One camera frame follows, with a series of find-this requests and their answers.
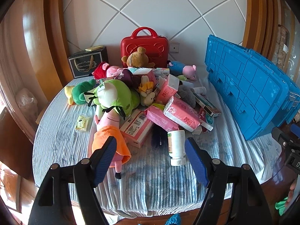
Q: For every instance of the small yellow packet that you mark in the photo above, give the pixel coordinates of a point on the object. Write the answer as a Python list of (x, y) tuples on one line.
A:
[(82, 123)]

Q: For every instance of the red dress pig plush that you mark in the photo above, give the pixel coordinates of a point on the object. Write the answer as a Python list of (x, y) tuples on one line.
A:
[(105, 70)]

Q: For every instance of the black gift bag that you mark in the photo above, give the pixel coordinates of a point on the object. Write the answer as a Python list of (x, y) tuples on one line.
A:
[(84, 63)]

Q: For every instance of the dark green turtle plush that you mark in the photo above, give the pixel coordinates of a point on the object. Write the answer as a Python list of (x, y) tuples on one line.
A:
[(75, 93)]

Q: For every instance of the blue plastic storage crate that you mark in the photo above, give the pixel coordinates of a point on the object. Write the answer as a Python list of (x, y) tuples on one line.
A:
[(259, 95)]

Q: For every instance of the pink tissue pack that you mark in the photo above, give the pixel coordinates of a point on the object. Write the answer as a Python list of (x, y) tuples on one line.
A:
[(181, 113), (168, 89)]

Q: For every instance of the small white yellow plush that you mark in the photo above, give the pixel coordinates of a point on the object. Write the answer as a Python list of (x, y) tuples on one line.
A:
[(145, 89)]

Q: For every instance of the white medicine bottle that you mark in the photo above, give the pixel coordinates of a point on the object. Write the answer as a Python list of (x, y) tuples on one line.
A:
[(176, 147)]

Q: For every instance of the grey fur plush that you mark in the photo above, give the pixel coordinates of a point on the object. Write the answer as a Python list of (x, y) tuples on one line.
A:
[(186, 95)]

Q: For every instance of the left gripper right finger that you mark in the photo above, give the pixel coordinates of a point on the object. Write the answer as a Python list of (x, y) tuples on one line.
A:
[(248, 203)]

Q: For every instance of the pink white tissue box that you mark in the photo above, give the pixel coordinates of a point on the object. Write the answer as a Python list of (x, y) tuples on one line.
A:
[(136, 128)]

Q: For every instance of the light green frog plush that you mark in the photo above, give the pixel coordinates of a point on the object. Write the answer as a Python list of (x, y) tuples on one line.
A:
[(114, 95)]

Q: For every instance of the brown teddy bear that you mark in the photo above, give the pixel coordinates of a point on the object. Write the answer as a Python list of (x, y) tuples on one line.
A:
[(138, 59)]

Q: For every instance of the pink green wipes pack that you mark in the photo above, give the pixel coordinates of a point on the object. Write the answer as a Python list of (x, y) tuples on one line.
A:
[(155, 114)]

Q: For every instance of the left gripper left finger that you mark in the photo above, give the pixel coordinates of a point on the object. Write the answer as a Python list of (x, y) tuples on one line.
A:
[(52, 204)]

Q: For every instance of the red toy suitcase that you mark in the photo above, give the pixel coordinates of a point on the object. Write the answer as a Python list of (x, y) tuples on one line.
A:
[(156, 47)]

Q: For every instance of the maroon knit sock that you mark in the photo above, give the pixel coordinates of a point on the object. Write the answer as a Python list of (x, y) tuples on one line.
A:
[(127, 77)]

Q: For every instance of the blue shirt pig plush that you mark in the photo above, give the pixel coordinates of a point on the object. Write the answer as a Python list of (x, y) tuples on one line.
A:
[(177, 68)]

